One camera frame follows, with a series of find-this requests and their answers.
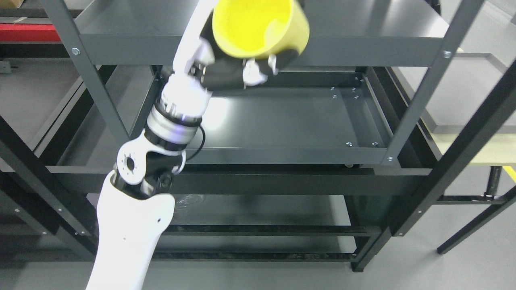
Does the dark grey metal shelf rack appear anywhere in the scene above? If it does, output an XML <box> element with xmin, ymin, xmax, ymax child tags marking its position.
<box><xmin>38</xmin><ymin>0</ymin><xmax>484</xmax><ymax>266</ymax></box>

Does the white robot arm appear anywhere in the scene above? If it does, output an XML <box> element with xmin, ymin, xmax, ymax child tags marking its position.
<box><xmin>86</xmin><ymin>101</ymin><xmax>208</xmax><ymax>290</ymax></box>

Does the black metal frame rack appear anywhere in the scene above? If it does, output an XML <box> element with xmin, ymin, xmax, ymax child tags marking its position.
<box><xmin>1</xmin><ymin>86</ymin><xmax>515</xmax><ymax>266</ymax></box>

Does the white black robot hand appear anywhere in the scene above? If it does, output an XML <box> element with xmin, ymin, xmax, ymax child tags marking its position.
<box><xmin>152</xmin><ymin>0</ymin><xmax>300</xmax><ymax>123</ymax></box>

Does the pale yellow table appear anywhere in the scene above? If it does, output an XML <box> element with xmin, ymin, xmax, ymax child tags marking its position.
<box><xmin>419</xmin><ymin>48</ymin><xmax>516</xmax><ymax>168</ymax></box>

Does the yellow plastic cup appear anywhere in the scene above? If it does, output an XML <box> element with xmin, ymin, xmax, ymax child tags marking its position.
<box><xmin>212</xmin><ymin>0</ymin><xmax>310</xmax><ymax>59</ymax></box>

